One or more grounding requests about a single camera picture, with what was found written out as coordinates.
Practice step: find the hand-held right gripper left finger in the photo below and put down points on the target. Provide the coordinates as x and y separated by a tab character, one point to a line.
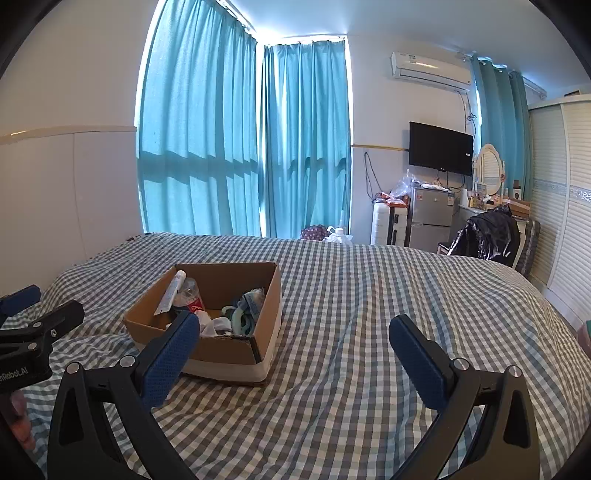
168	364

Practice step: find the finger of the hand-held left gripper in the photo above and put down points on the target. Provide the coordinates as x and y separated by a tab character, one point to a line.
21	299
64	316

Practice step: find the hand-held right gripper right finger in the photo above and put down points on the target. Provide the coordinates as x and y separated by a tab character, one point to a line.
418	360

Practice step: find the cardboard box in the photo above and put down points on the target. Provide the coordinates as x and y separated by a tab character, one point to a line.
231	355

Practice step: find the clear bottle red label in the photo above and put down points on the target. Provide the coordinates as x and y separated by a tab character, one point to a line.
191	295

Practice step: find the white tube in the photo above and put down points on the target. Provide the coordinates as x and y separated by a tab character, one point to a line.
171	290

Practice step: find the blue packet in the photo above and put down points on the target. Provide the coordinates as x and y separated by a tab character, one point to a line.
253	300

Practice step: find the person's left hand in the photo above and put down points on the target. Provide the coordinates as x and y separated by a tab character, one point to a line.
22	420

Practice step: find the checkered blanket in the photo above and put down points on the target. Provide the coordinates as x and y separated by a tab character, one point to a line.
351	295

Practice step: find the white and black suitcase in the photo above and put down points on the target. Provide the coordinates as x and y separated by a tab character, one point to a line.
400	224

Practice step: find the black jacket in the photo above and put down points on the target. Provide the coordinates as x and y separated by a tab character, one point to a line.
485	237

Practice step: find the silver small fridge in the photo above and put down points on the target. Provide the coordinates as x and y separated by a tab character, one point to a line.
429	217

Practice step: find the silver suitcase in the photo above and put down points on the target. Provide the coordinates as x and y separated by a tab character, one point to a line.
528	247

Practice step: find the dark dotted bag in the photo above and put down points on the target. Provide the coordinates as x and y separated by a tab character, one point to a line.
314	232

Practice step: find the clear plastic bag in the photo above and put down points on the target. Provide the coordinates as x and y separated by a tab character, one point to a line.
402	184

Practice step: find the oval white mirror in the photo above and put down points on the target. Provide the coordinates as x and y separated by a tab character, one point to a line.
489	168

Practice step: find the black television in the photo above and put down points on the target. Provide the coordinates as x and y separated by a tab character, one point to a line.
438	147

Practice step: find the white wardrobe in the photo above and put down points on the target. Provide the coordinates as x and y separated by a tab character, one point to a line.
561	198

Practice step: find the wide teal curtain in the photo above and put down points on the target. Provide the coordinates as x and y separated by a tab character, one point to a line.
198	120

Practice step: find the narrow teal curtain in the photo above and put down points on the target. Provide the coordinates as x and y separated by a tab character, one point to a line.
501	129

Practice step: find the medium teal curtain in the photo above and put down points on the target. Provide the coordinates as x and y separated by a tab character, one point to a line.
304	138

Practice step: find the white air conditioner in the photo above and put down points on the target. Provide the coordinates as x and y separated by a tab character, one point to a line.
429	69

